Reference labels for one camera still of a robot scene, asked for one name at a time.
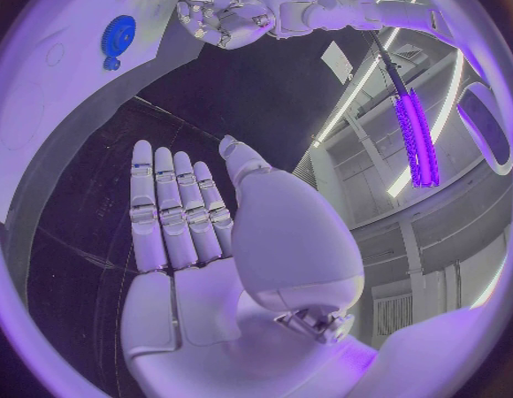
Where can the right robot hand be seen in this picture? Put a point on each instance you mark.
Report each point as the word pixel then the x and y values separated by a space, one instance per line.
pixel 206 298

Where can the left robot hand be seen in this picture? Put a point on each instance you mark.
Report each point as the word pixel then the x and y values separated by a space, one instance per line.
pixel 231 23

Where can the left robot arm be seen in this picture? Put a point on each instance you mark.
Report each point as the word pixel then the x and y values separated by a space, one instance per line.
pixel 347 10

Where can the white task board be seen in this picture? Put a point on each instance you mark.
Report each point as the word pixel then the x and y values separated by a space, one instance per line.
pixel 61 83

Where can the small blue gear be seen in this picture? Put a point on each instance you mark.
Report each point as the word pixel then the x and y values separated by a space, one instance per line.
pixel 111 63

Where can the glowing light bar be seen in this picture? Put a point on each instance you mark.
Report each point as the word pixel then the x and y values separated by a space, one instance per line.
pixel 418 139

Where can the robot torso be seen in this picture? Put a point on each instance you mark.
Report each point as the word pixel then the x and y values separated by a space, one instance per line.
pixel 484 132

